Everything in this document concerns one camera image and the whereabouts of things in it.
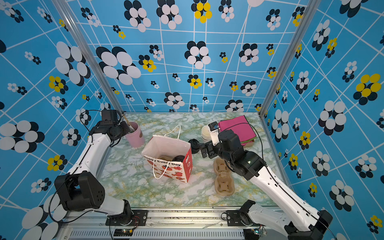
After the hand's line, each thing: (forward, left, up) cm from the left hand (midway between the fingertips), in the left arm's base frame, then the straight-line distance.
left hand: (126, 127), depth 85 cm
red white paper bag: (-10, -25, -15) cm, 31 cm away
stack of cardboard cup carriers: (-26, -57, -17) cm, 65 cm away
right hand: (-14, -47, +9) cm, 49 cm away
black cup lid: (-16, -32, -6) cm, 36 cm away
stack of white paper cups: (-1, -46, -5) cm, 47 cm away
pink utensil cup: (+1, -2, -12) cm, 12 cm away
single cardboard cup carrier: (-12, -22, -14) cm, 29 cm away
